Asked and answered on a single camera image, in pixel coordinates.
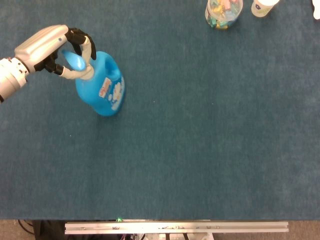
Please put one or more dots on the clear jar of binder clips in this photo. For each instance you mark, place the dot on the clear jar of binder clips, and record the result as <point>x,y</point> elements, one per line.
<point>222,15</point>

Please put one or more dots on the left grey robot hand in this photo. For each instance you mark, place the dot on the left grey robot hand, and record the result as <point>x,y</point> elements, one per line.
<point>40,45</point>

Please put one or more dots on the blue detergent pump bottle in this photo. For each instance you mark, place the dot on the blue detergent pump bottle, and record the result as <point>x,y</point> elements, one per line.
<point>105,100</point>

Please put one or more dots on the white flower print paper cup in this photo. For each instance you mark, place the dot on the white flower print paper cup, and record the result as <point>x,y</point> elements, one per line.
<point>262,8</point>

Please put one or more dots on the aluminium profile rail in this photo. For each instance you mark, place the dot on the aluminium profile rail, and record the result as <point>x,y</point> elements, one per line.
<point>175,227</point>

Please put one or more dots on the blue table cloth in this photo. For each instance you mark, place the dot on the blue table cloth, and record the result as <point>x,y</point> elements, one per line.
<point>200,125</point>

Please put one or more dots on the white plastic package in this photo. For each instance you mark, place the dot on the white plastic package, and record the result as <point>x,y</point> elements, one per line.
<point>317,10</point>

